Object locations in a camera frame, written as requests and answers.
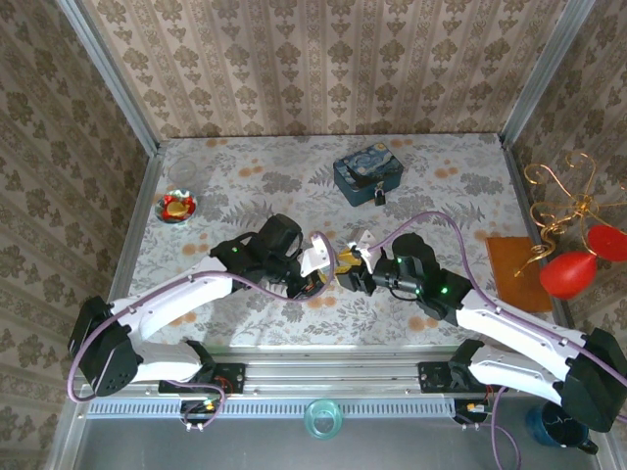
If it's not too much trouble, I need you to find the glass candy dish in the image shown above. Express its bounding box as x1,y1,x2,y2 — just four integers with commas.
154,189,200,225

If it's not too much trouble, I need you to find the orange wooden board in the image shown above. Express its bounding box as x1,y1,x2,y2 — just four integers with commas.
484,236,555,314

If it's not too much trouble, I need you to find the slotted grey cable duct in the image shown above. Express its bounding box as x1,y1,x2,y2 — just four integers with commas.
85,397,458,418

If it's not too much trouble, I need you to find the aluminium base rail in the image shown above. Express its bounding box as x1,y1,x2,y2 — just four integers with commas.
72,345,496,397

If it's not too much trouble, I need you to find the red round ornament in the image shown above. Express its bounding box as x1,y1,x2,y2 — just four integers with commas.
587,224,627,261

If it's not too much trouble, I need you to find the gold wire ornament stand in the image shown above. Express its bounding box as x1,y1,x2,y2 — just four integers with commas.
513,150,627,278

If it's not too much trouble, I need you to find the dark blue mug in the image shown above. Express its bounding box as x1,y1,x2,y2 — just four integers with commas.
526,400,600,456

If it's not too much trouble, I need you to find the aluminium frame post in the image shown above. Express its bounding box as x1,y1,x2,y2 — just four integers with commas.
499,0,597,148
56,0,164,154

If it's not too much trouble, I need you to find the blue starry night tin box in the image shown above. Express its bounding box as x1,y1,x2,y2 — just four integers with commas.
332,143,406,208

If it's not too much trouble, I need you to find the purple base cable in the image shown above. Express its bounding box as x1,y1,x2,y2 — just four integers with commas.
166,374,227,432
487,385,521,470

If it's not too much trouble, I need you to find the red wrapped candy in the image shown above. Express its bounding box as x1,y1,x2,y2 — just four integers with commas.
162,194,197,212

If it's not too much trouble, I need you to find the small clear glass bowl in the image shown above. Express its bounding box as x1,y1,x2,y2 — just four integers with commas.
169,157,199,183

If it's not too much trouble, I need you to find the red teardrop ornament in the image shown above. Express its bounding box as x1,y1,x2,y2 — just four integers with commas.
539,251,600,301

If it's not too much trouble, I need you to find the teal glass cup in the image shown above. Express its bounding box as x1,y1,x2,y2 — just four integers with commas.
302,398,345,441

